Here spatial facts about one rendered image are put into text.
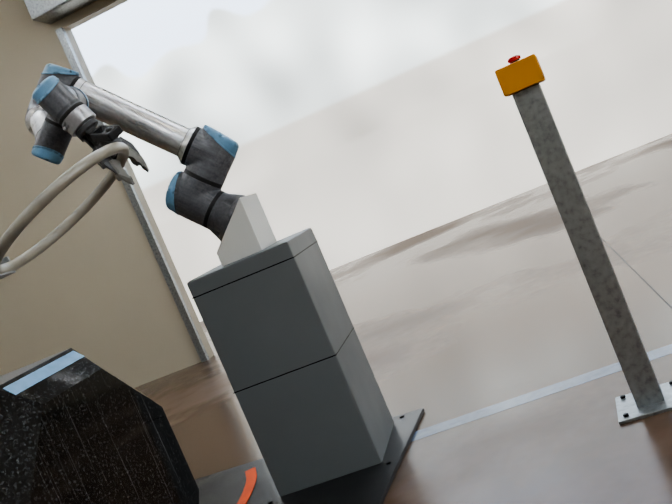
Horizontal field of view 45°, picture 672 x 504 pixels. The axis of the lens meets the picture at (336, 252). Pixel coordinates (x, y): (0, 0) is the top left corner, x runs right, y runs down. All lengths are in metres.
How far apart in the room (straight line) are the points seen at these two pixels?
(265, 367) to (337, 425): 0.32
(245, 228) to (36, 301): 5.16
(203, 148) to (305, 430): 1.06
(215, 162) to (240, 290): 0.48
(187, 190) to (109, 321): 4.71
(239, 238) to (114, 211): 4.56
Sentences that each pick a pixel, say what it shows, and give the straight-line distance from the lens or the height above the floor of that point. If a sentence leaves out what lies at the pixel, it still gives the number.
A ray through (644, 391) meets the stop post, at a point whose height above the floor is 0.05.
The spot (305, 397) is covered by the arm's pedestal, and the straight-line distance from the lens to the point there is 2.90.
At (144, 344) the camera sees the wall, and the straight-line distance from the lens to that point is 7.55.
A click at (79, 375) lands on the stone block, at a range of 2.31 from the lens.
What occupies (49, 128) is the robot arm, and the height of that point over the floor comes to 1.44.
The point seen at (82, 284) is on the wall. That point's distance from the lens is 7.68.
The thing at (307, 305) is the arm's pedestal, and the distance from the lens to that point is 2.81.
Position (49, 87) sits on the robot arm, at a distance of 2.46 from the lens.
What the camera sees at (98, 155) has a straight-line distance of 2.16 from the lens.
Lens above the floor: 0.95
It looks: 4 degrees down
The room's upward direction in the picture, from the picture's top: 23 degrees counter-clockwise
